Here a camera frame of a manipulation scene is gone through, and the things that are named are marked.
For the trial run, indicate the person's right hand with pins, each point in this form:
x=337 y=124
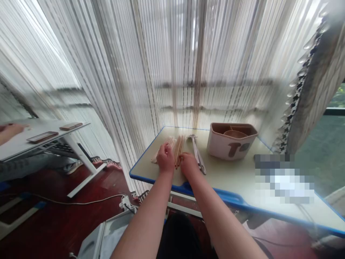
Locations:
x=192 y=166

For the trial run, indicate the person's left hand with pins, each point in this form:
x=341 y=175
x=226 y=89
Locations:
x=165 y=162

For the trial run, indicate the person's right fingers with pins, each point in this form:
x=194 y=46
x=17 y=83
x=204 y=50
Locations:
x=184 y=158

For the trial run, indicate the person's left fingers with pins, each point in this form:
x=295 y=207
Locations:
x=163 y=149

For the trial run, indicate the bundle of pale wooden chopsticks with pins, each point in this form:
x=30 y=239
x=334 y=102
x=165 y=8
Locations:
x=169 y=141

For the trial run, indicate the bundle of brown wooden chopsticks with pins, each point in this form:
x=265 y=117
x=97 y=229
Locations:
x=179 y=149

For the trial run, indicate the metal skimmer ladle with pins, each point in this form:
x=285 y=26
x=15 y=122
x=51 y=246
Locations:
x=197 y=156

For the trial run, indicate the beige cutlery holder mushroom print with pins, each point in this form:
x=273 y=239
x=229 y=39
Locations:
x=229 y=147

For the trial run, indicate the beige desk with blue edge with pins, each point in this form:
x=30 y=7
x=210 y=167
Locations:
x=242 y=183

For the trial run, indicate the white power strip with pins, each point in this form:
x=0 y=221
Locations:
x=124 y=201

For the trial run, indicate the person's body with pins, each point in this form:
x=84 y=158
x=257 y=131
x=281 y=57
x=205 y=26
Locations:
x=183 y=237

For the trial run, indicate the brown rectangular tray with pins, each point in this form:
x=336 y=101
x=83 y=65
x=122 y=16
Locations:
x=71 y=126
x=43 y=137

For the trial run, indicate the white plastic box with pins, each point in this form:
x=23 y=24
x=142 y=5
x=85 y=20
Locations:
x=107 y=237

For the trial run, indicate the white folding table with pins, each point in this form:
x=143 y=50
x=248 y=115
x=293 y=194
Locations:
x=54 y=145

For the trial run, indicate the patterned beige drape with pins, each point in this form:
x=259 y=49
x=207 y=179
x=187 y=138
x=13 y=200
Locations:
x=310 y=89

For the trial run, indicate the window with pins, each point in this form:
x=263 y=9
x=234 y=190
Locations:
x=332 y=140

